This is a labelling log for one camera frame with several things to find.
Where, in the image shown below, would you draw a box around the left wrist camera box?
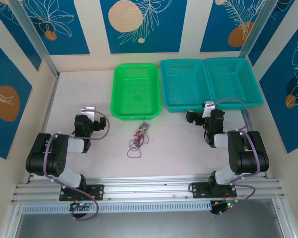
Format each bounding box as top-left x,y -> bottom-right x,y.
80,106 -> 96,121

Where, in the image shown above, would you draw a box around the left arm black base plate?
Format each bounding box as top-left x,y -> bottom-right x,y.
59,184 -> 105,202

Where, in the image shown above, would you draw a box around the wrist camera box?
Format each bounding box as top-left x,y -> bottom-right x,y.
202,101 -> 216,118
80,106 -> 96,121

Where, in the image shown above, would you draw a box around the teal plastic basket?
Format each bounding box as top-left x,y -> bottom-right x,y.
205,57 -> 265,111
160,59 -> 214,114

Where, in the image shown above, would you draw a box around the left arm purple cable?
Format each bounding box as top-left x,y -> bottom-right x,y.
43,110 -> 112,221

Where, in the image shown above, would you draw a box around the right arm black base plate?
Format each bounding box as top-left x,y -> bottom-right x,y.
190,182 -> 238,199

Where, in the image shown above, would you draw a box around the white slotted cable duct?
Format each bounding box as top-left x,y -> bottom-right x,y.
21,202 -> 212,214

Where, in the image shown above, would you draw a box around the green plastic basket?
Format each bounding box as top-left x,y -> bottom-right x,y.
110,63 -> 162,121

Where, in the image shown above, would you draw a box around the aluminium frame bar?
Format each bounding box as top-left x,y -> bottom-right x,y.
0,203 -> 24,238
272,198 -> 298,238

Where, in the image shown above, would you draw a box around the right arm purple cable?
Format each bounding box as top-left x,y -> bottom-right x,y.
208,97 -> 262,216

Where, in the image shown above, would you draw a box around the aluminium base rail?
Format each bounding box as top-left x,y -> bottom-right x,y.
11,175 -> 286,203

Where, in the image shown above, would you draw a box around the blue floral wall panel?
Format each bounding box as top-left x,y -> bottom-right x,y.
0,0 -> 42,72
0,34 -> 33,160
22,0 -> 90,55
248,0 -> 298,66
200,0 -> 264,53
259,14 -> 298,154
100,0 -> 189,54

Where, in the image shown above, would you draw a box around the aluminium corner post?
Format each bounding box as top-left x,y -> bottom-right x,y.
7,0 -> 61,79
239,0 -> 275,58

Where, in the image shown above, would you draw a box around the thin black cable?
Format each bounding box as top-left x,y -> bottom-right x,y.
139,116 -> 151,132
127,138 -> 143,159

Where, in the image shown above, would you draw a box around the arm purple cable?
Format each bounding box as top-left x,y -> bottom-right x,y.
208,97 -> 262,216
43,110 -> 112,221

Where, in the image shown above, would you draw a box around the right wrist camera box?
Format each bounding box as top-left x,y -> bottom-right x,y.
202,101 -> 216,118

